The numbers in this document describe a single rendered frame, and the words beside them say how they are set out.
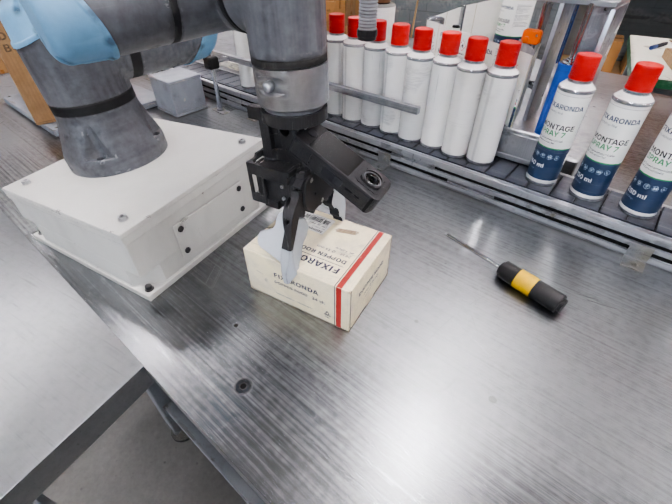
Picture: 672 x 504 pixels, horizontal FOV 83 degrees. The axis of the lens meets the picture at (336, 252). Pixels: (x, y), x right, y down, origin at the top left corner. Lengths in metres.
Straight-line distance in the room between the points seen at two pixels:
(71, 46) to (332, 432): 0.42
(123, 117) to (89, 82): 0.06
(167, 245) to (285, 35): 0.33
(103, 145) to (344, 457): 0.53
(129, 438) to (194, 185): 1.06
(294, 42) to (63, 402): 0.45
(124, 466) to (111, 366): 0.92
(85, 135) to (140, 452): 1.03
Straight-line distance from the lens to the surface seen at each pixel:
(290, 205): 0.43
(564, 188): 0.78
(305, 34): 0.39
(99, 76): 0.65
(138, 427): 1.49
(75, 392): 0.55
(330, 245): 0.51
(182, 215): 0.58
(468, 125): 0.78
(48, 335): 0.62
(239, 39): 1.13
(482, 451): 0.46
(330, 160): 0.41
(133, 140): 0.67
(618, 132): 0.71
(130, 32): 0.43
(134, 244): 0.54
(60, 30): 0.41
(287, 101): 0.40
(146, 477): 1.41
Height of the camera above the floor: 1.23
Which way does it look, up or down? 41 degrees down
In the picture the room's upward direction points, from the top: straight up
